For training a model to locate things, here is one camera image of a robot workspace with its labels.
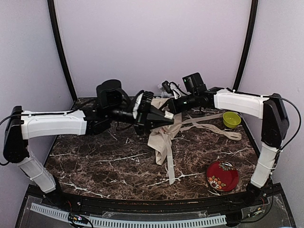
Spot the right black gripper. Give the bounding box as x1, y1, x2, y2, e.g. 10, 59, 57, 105
159, 92, 198, 115

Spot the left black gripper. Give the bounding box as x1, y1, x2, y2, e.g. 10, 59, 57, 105
106, 103, 175, 136

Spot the beige wrapping paper sheet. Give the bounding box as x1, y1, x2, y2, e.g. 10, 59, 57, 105
147, 97, 185, 166

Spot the blue fake flower stem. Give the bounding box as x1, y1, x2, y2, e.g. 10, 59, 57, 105
157, 84, 171, 98

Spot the white printed ribbon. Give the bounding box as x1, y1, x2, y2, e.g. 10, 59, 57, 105
163, 111, 242, 185

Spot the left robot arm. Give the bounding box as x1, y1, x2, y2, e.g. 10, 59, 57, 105
3, 79, 174, 207

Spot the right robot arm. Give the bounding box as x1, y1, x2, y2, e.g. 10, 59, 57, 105
168, 73, 290, 206

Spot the yellow-green cup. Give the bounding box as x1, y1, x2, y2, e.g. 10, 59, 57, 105
223, 112, 241, 128

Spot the red floral plate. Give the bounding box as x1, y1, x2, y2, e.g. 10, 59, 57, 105
206, 161, 239, 192

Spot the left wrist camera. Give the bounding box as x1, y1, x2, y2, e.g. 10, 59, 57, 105
131, 90, 154, 119

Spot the left black frame post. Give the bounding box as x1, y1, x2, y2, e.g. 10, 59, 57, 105
47, 0, 78, 102

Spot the black frame post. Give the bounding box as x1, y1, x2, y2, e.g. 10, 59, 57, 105
47, 0, 78, 102
233, 0, 258, 91

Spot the right black frame post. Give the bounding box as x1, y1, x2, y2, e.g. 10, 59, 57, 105
233, 0, 258, 91

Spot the white slotted cable duct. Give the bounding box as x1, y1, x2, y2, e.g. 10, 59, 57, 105
30, 203, 227, 228

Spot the black front table rail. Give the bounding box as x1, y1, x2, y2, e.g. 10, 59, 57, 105
28, 185, 283, 216

